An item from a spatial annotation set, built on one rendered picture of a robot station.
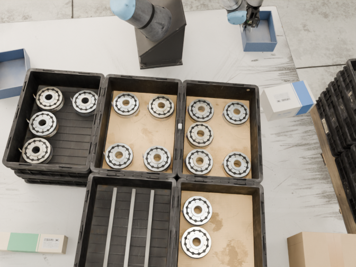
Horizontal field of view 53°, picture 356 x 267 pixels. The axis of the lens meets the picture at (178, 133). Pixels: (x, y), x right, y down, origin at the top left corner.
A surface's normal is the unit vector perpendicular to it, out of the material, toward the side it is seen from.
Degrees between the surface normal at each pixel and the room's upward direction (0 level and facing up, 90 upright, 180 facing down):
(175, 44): 90
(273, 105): 0
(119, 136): 0
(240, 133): 0
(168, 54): 90
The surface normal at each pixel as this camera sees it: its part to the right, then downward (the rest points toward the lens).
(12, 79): 0.05, -0.41
